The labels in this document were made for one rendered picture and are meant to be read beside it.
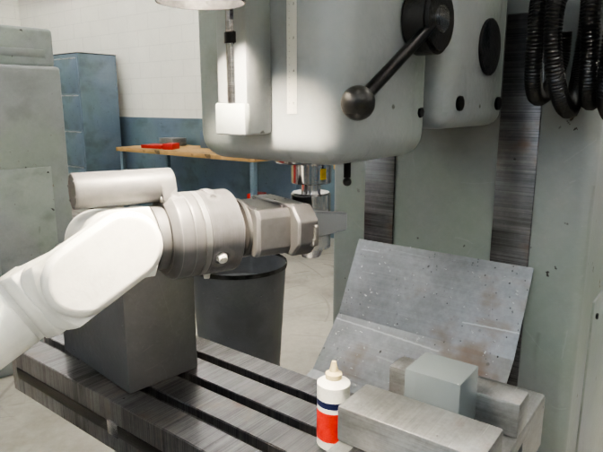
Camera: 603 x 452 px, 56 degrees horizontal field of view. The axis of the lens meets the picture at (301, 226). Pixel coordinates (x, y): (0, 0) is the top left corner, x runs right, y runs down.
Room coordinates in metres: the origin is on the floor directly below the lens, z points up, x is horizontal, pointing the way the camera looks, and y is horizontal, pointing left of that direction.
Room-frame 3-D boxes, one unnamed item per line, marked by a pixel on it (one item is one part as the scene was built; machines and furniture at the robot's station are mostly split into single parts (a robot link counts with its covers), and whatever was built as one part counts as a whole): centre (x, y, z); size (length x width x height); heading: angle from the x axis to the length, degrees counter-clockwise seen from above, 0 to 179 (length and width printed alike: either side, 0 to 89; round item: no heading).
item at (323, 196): (0.65, -0.01, 1.26); 0.05 x 0.05 x 0.01
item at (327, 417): (0.62, -0.04, 1.01); 0.04 x 0.04 x 0.11
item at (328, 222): (0.62, -0.03, 1.24); 0.06 x 0.02 x 0.03; 123
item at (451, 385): (0.54, -0.15, 1.07); 0.06 x 0.05 x 0.06; 54
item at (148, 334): (0.86, 0.28, 1.06); 0.22 x 0.12 x 0.20; 46
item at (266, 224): (0.60, 0.07, 1.23); 0.13 x 0.12 x 0.10; 33
